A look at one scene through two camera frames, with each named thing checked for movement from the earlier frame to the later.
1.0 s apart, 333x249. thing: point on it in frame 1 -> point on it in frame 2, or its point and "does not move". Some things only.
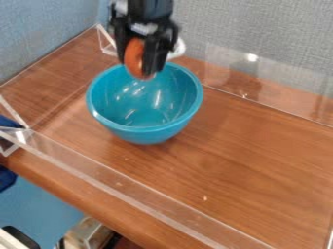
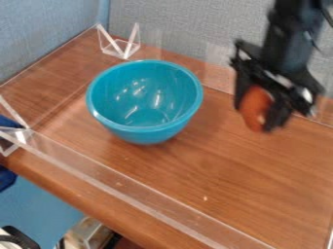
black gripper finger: (158, 48) -> (279, 112)
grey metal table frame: (88, 234) does not move
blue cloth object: (8, 176) does not move
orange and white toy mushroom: (133, 57) -> (256, 101)
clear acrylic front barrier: (123, 190) does not move
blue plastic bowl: (149, 110) does not move
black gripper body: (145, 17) -> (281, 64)
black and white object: (14, 239) does not move
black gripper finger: (121, 34) -> (246, 80)
